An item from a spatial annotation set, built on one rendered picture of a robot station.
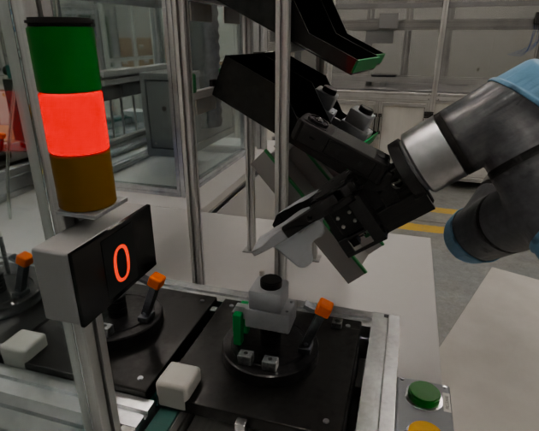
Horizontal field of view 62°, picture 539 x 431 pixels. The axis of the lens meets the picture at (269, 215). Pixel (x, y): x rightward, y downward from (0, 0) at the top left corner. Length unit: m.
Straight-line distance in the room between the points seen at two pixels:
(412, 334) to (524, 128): 0.56
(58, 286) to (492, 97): 0.43
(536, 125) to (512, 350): 0.57
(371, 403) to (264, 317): 0.18
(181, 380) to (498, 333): 0.64
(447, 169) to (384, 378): 0.32
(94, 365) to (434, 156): 0.42
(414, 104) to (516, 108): 4.13
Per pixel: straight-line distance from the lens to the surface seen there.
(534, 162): 0.49
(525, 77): 0.50
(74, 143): 0.40
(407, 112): 4.63
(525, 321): 1.08
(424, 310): 1.03
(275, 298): 0.60
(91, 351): 0.52
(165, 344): 0.72
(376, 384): 0.67
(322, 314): 0.61
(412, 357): 0.89
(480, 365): 0.92
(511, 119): 0.49
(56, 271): 0.41
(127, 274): 0.46
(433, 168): 0.49
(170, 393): 0.63
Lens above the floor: 1.40
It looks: 22 degrees down
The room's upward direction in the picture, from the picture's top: straight up
